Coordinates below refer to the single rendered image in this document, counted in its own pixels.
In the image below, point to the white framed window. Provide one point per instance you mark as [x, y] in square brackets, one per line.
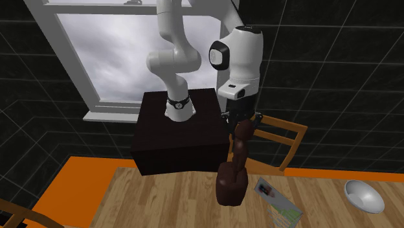
[126, 53]

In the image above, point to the grey printed booklet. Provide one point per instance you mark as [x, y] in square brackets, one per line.
[277, 202]

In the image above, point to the white bowl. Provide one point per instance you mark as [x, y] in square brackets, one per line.
[363, 197]

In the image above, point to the brown wooden figure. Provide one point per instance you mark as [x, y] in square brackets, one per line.
[232, 186]

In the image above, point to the wooden chair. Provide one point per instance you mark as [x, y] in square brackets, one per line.
[22, 214]
[293, 132]

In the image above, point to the dark robot stand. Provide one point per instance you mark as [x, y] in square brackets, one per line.
[176, 145]

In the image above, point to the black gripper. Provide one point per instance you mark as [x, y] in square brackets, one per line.
[241, 107]

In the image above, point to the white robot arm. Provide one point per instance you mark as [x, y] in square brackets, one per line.
[246, 53]

